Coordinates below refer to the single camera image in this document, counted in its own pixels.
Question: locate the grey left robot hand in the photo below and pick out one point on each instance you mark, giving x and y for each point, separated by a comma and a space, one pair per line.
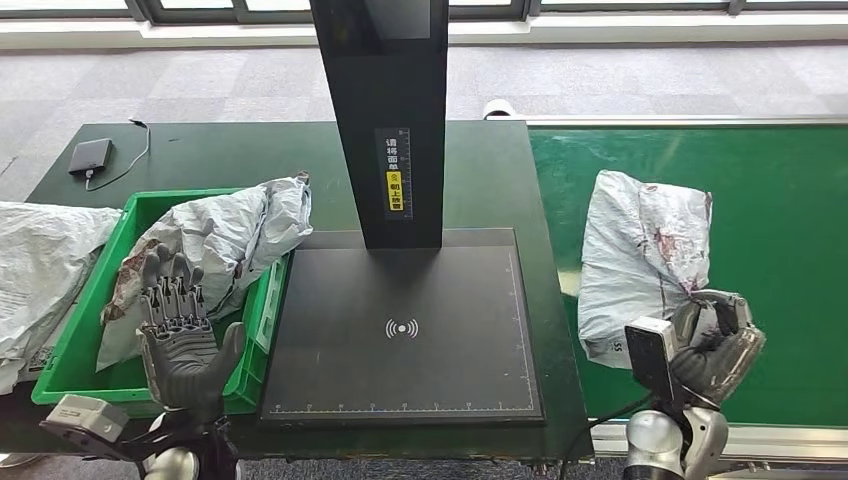
182, 358

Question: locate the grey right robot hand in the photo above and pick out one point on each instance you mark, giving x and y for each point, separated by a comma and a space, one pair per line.
722, 364

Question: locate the grey poly mailer parcel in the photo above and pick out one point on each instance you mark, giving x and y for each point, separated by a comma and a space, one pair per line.
205, 232
291, 212
629, 252

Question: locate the green conveyor belt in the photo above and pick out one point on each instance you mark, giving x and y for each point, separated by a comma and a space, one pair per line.
762, 172

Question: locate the black inbound scanner machine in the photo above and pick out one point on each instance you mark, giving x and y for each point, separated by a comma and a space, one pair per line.
387, 99

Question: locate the green plastic crate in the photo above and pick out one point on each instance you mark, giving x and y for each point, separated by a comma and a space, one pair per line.
73, 344

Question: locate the white crumpled bag pile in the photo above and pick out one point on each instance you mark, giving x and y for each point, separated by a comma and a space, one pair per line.
46, 265

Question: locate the black power bank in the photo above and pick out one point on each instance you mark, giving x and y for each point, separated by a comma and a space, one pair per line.
91, 157

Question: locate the black yellow instruction label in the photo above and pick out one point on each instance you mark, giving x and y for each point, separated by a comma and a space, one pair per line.
394, 179

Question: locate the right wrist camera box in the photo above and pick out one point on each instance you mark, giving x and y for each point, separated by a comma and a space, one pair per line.
649, 354

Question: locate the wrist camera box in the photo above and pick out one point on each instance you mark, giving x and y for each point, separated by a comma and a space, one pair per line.
86, 420
649, 354

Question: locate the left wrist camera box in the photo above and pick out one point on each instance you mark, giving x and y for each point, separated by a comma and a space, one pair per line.
86, 420

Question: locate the dark window frame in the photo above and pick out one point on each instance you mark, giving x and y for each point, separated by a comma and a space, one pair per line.
146, 10

